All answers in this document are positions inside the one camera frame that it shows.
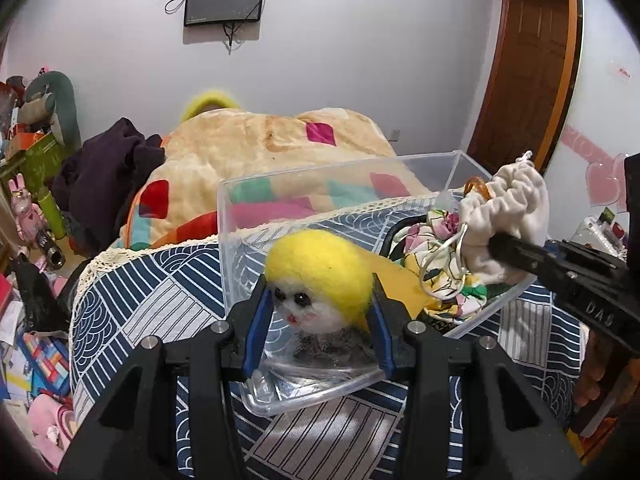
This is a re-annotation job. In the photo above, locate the grey dinosaur plush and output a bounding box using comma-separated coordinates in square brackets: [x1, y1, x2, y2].
[17, 70, 81, 150]

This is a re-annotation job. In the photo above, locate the yellow felt doll head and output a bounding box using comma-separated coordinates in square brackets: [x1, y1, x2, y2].
[264, 229, 373, 336]

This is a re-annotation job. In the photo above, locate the beige patchwork fleece blanket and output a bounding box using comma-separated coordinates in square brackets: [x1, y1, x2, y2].
[114, 107, 431, 250]

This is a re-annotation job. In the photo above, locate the brown wooden door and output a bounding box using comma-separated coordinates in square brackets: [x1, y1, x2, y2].
[468, 0, 582, 172]

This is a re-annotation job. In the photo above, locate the floral yellow fabric cloth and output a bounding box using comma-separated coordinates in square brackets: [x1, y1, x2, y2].
[380, 208, 488, 326]

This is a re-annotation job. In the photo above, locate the yellow green plush headboard item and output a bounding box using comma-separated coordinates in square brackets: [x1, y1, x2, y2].
[180, 90, 241, 122]

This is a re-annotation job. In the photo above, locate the dark purple clothing pile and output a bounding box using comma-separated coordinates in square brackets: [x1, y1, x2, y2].
[52, 117, 165, 256]

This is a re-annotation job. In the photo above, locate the green cardboard box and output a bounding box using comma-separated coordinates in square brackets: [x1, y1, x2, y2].
[1, 133, 70, 247]

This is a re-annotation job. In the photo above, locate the blue white patterned bedspread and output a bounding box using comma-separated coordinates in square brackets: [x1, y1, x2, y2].
[67, 194, 584, 480]

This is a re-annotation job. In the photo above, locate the clear plastic storage box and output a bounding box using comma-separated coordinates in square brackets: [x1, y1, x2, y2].
[217, 152, 532, 416]

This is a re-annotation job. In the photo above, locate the white drawstring pouch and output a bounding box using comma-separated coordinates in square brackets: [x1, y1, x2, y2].
[459, 156, 550, 285]

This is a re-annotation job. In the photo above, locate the pink bunny doll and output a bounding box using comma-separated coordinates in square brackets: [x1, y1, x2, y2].
[9, 174, 48, 254]

